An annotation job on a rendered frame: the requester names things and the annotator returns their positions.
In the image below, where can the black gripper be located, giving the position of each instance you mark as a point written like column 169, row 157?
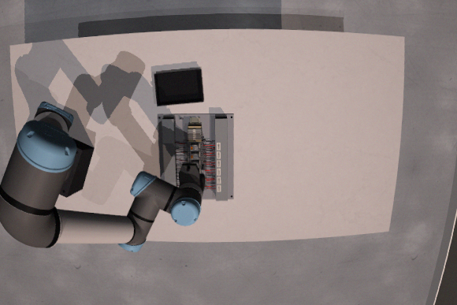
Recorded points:
column 193, row 178

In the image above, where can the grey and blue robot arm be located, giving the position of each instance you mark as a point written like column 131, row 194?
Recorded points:
column 38, row 167

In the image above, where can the grey relay panel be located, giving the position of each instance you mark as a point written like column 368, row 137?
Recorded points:
column 214, row 130

